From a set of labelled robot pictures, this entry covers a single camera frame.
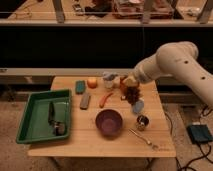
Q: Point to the black knife in tray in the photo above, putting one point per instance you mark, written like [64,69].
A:
[51,113]

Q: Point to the teal rectangular sponge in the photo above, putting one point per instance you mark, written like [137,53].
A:
[80,87]

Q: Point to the grey rectangular block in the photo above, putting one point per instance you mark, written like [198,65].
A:
[85,101]

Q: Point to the black foot pedal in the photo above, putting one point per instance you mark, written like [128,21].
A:
[199,134]

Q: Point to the light blue cup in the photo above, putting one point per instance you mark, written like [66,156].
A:
[138,106]

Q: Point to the bunch of dark grapes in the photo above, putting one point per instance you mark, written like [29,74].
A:
[132,95]

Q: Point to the orange carrot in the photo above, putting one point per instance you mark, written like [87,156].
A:
[104,99]

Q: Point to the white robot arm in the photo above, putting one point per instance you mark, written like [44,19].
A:
[177,59]

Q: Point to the small metal cup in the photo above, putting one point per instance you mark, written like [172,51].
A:
[142,122]

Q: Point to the small metal object in tray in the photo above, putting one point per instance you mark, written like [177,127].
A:
[59,128]

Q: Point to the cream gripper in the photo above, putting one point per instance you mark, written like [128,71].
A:
[130,81]

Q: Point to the purple bowl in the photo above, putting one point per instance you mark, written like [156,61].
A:
[109,122]

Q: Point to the orange fruit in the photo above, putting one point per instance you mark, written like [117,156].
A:
[92,82]

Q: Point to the wooden table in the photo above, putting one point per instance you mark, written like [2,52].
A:
[86,141]

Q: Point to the green plastic tray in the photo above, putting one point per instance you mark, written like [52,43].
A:
[34,126]

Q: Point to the orange bowl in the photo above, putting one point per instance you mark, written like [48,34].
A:
[122,85]

